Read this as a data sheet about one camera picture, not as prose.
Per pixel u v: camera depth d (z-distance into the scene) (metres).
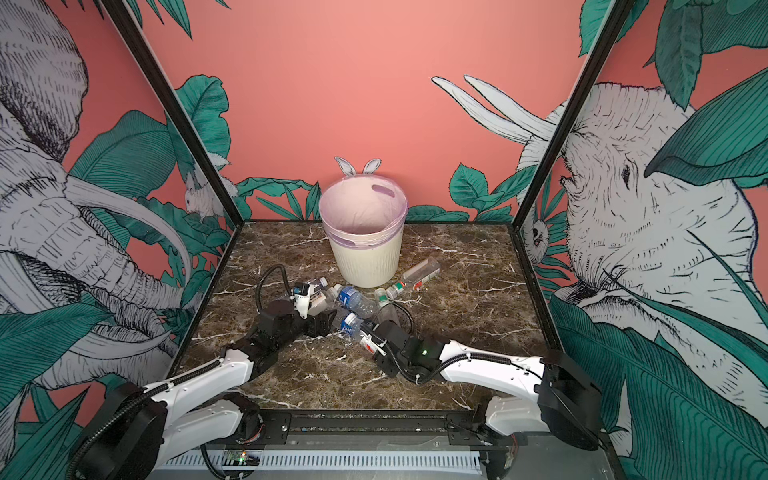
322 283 0.98
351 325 0.84
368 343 0.76
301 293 0.74
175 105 0.86
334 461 0.70
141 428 0.41
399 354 0.59
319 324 0.78
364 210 1.03
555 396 0.40
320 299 0.92
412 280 0.99
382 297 0.95
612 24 0.70
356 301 0.95
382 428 0.75
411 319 0.95
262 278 1.05
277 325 0.65
